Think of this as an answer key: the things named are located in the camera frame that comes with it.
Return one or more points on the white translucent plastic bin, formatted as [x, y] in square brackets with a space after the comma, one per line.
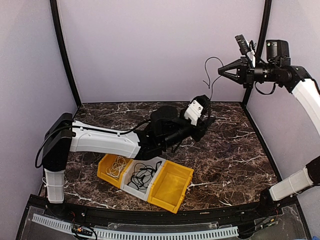
[140, 177]

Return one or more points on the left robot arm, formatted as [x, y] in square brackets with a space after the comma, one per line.
[165, 128]

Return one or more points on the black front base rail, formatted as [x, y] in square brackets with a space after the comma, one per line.
[286, 223]

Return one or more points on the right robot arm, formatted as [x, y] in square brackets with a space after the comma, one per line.
[277, 69]

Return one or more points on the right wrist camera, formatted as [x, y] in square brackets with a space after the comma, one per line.
[247, 49]

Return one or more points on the black frame post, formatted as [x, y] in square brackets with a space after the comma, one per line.
[63, 52]
[260, 43]

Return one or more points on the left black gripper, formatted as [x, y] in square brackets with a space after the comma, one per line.
[203, 126]

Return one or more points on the yellow plastic bin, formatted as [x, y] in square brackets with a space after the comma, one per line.
[113, 169]
[169, 188]

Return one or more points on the right yellow plastic bin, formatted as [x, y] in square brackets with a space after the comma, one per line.
[169, 188]

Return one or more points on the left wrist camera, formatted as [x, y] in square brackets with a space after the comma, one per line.
[198, 112]

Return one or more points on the left black frame post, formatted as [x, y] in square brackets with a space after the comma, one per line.
[63, 52]

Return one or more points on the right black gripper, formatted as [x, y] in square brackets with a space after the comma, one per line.
[246, 74]

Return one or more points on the white slotted cable duct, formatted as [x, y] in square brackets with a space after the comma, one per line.
[134, 232]

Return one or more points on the right black frame post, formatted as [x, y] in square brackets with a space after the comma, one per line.
[260, 43]

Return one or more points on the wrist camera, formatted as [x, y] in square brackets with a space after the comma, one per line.
[247, 49]
[198, 112]

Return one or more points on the left yellow plastic bin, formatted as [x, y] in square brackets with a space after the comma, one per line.
[113, 169]

